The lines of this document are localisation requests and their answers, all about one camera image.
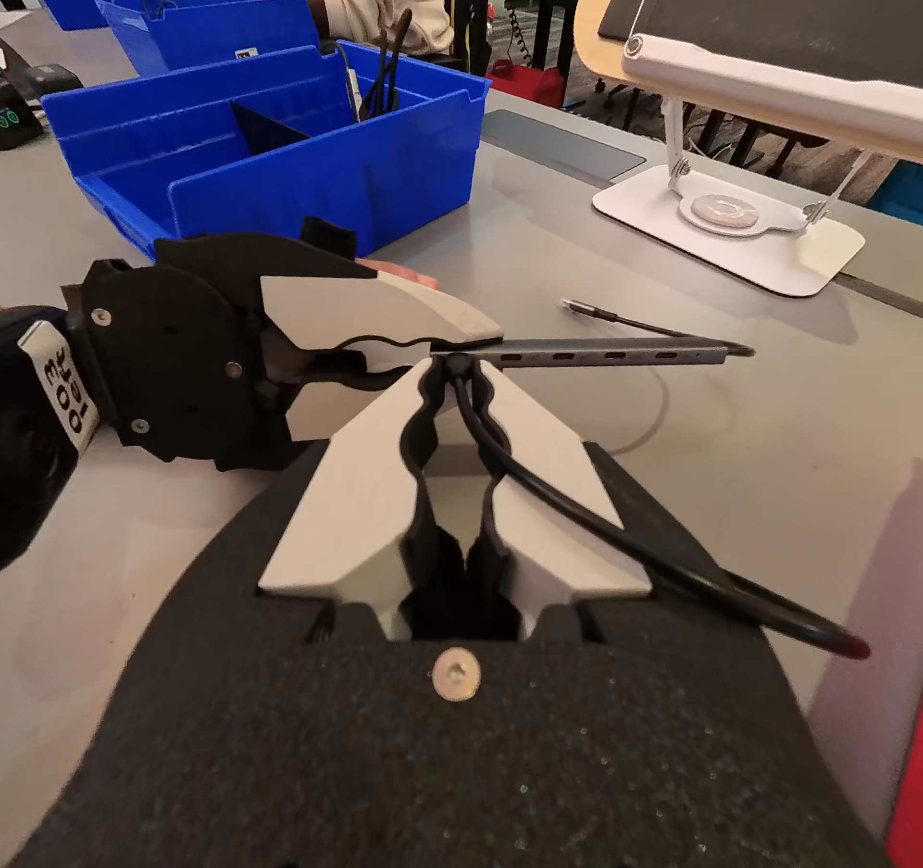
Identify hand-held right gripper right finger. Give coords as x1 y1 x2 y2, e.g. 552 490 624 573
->
465 362 655 640

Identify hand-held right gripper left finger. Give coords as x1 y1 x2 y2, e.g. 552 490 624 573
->
257 357 464 642

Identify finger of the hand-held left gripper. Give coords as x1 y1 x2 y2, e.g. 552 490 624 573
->
260 271 506 360
285 356 419 445

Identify thick black cable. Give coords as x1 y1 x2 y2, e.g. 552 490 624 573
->
443 352 872 661

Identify grey USB hub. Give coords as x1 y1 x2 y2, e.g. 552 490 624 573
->
430 297 757 373

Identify grey USB hub double plug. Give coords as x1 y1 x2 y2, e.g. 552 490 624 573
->
333 40 363 124

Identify red storage bin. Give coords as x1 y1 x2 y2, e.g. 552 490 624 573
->
811 482 923 868
486 60 567 110

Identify grey desk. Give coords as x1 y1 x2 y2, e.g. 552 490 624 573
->
0 6 923 868

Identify person's left hand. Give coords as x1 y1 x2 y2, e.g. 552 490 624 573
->
357 258 441 292

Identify black bin divider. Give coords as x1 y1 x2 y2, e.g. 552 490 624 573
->
231 100 311 158

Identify black device green lights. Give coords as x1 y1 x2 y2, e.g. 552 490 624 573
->
0 38 84 151

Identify blue storage bin white label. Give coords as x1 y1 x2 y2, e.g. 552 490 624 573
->
92 0 322 79

